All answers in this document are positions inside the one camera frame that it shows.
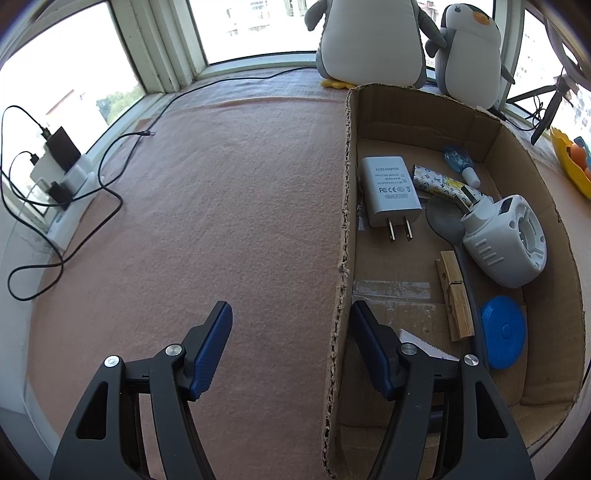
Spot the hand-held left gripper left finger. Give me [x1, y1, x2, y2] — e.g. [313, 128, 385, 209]
[48, 301, 233, 480]

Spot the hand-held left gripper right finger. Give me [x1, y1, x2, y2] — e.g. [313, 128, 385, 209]
[351, 300, 536, 480]

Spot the white dotted card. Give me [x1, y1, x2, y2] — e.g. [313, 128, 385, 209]
[398, 329, 460, 361]

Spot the cardboard box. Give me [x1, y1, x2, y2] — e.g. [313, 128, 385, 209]
[322, 84, 583, 480]

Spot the wooden clothespin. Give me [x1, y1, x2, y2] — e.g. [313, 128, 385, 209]
[435, 250, 476, 342]

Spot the blue round disc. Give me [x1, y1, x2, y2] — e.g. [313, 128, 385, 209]
[480, 295, 527, 370]

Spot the grey plastic spoon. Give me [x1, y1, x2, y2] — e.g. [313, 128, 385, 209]
[425, 198, 492, 370]

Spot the white power adapter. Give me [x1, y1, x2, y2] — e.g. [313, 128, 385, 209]
[359, 156, 423, 242]

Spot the white patterned tube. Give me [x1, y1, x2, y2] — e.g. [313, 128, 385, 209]
[412, 164, 481, 206]

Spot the translucent blue white gadget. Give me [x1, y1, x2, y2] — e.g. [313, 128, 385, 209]
[442, 145, 481, 189]

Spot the white plug-in vaporizer device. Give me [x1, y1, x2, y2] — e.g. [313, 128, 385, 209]
[462, 195, 548, 288]

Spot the white power strip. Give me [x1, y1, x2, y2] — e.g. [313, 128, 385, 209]
[48, 159, 100, 252]

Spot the black plug charger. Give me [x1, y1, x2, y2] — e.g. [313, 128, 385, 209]
[48, 181, 72, 206]

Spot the white plug charger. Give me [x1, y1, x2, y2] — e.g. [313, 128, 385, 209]
[62, 157, 93, 190]

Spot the white power bank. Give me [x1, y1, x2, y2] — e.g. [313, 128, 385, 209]
[30, 150, 63, 185]

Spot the black power bank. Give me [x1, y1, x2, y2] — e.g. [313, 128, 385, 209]
[46, 128, 81, 160]

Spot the yellow wavy bowl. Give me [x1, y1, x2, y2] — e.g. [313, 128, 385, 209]
[551, 129, 591, 199]

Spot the black tripod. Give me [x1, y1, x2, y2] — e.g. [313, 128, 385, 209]
[505, 69, 591, 146]

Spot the small penguin plush toy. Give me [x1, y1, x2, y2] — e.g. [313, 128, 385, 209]
[425, 4, 515, 112]

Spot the large penguin plush toy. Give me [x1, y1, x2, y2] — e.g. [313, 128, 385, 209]
[305, 0, 446, 90]

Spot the black cable with loose plug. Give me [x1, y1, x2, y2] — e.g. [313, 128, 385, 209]
[7, 131, 157, 302]

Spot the black charging cable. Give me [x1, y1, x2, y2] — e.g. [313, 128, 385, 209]
[8, 151, 40, 199]

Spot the long black cable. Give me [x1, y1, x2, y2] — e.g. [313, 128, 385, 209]
[150, 65, 320, 132]

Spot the black power bank cable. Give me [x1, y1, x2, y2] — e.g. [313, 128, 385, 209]
[0, 105, 51, 222]

